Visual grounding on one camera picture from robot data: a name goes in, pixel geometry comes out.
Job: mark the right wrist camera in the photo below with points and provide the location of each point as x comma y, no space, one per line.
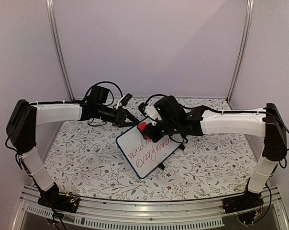
166,108

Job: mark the right rear aluminium post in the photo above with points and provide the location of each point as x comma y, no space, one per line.
242,48

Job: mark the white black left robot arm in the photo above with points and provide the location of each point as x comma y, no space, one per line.
27,118

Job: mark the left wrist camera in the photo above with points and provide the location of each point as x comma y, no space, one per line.
124,100

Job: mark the small whiteboard blue frame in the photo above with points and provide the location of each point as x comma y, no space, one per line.
142,154

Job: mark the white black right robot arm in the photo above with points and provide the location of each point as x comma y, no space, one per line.
262,122

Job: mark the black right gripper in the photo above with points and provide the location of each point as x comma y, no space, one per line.
153,136

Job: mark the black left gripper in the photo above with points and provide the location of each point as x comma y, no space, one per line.
120,117

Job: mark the front aluminium rail frame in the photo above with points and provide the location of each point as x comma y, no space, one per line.
104,214

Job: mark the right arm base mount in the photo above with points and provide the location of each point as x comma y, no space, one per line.
242,202

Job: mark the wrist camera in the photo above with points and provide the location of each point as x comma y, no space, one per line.
166,108
124,100

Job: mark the left rear aluminium post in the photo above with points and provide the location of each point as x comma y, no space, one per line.
58,49

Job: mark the wire whiteboard stand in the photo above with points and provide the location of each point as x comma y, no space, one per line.
161,165

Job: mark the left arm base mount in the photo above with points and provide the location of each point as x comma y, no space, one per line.
52,198

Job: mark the aluminium post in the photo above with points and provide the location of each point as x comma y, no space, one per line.
242,48
58,49

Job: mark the red whiteboard eraser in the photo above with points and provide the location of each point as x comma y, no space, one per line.
142,125

